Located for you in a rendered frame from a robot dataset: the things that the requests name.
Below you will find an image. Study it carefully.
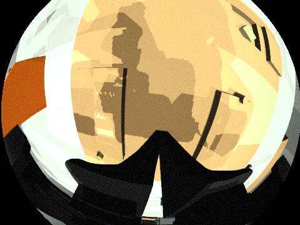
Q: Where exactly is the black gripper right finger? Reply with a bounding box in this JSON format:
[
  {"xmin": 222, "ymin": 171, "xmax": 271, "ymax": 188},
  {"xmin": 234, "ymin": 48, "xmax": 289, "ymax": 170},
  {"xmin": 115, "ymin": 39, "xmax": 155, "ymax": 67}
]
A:
[{"xmin": 159, "ymin": 131, "xmax": 253, "ymax": 218}]

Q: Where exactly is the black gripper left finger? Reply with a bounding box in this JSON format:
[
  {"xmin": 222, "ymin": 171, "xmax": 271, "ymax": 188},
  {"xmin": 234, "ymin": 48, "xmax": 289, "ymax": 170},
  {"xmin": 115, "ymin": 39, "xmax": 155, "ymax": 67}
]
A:
[{"xmin": 65, "ymin": 130, "xmax": 163, "ymax": 217}]

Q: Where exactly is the pale yellow square board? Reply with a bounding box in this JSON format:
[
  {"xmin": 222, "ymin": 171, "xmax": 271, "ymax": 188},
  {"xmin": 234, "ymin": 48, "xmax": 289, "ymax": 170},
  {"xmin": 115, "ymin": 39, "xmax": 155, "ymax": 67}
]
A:
[{"xmin": 70, "ymin": 0, "xmax": 283, "ymax": 171}]

